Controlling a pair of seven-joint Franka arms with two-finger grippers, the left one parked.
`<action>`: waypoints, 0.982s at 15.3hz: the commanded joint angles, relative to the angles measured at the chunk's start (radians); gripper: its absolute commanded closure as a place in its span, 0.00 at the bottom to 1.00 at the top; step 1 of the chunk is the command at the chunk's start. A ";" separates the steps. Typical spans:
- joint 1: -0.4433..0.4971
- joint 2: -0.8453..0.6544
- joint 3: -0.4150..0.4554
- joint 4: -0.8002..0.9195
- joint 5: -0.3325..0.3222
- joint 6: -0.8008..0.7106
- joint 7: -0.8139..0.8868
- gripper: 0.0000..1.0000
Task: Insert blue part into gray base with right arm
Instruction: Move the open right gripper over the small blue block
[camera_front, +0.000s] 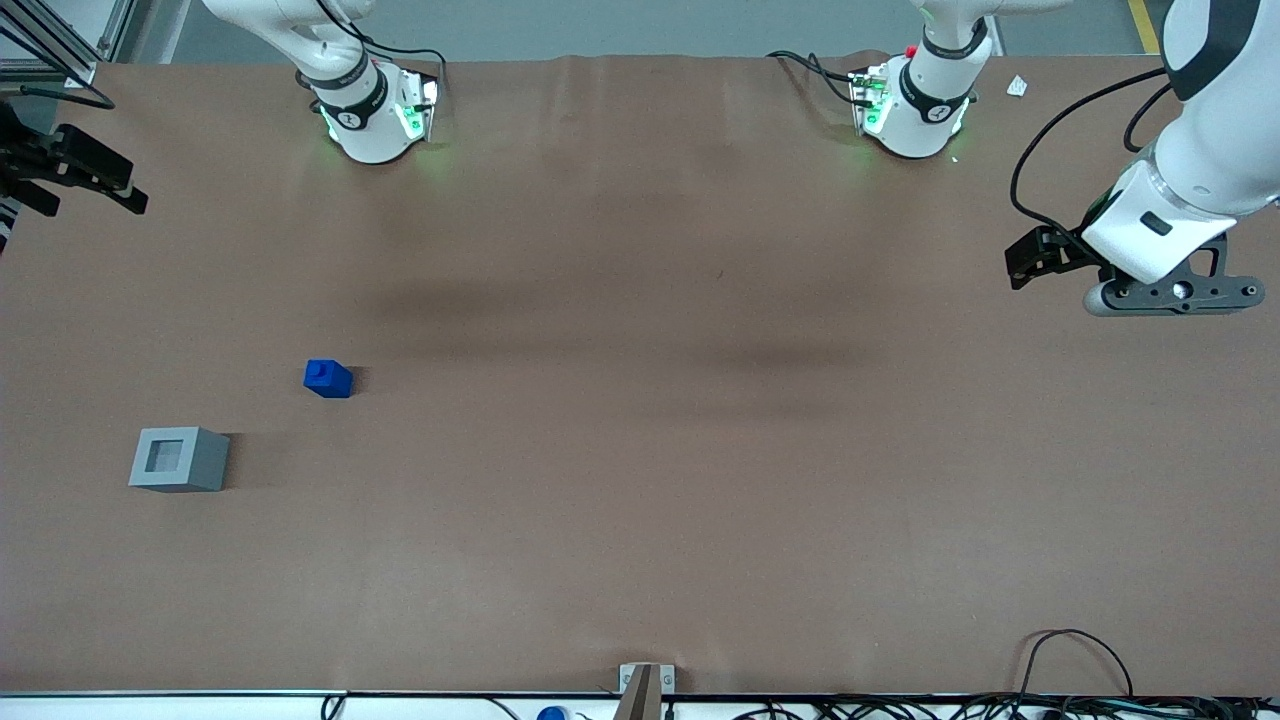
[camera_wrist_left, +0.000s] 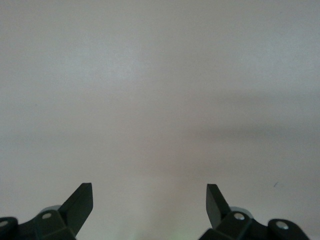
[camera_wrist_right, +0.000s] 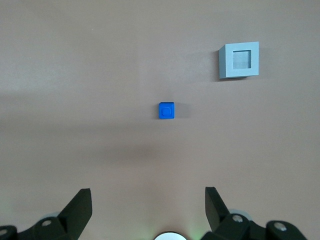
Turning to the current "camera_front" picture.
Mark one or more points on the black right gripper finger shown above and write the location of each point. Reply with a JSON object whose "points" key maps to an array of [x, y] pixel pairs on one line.
{"points": [[122, 194], [98, 150]]}

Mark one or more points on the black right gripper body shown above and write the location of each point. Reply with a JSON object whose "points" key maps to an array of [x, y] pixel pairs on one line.
{"points": [[30, 160]]}

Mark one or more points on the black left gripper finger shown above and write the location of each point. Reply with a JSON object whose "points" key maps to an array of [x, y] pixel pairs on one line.
{"points": [[1050, 240], [1034, 268]]}

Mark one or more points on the blue plastic part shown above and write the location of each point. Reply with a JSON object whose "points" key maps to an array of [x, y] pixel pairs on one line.
{"points": [[328, 380]]}

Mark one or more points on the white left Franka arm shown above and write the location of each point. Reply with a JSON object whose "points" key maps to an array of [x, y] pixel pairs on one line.
{"points": [[1210, 150]]}

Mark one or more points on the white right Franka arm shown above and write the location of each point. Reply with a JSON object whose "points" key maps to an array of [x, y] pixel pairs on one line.
{"points": [[350, 80]]}

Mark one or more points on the gray square base block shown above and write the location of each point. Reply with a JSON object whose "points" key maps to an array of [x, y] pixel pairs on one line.
{"points": [[195, 462]]}

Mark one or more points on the small white paper scrap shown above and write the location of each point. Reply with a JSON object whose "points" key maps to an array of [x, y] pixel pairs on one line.
{"points": [[1017, 87]]}

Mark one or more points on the brown table cover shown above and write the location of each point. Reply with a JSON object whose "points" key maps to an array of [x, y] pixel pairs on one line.
{"points": [[640, 500]]}

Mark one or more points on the blue round cap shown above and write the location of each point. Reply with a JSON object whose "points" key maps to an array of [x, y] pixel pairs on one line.
{"points": [[551, 714]]}

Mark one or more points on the aluminum frame profile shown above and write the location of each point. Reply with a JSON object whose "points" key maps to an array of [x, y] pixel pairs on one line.
{"points": [[60, 40]]}

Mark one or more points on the white table edge rail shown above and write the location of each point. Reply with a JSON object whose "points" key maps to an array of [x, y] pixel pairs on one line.
{"points": [[200, 708]]}

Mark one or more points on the metal bracket with brown post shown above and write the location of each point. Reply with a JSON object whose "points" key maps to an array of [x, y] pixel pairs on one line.
{"points": [[640, 690]]}

